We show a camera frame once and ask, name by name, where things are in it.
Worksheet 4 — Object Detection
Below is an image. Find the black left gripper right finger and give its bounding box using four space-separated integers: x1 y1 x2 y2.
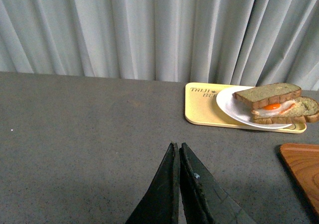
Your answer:
179 143 255 224

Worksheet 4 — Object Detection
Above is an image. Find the yellow bear tray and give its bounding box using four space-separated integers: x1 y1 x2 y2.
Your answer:
185 83 307 134

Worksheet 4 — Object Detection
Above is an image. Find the bread slice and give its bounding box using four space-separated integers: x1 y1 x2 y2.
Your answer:
253 97 319 124
233 83 302 110

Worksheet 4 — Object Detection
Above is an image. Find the fried egg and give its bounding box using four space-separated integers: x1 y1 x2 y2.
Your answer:
251 100 296 117

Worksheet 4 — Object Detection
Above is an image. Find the brown wooden tray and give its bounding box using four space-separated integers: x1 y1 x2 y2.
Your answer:
280 143 319 215

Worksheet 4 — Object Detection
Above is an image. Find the white round plate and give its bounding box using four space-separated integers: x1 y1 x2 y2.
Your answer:
216 86 292 130

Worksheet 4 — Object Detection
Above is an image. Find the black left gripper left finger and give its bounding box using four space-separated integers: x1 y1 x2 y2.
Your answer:
126 143 180 224

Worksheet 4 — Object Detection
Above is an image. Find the grey pleated curtain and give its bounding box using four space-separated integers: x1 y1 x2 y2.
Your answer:
0 0 319 90

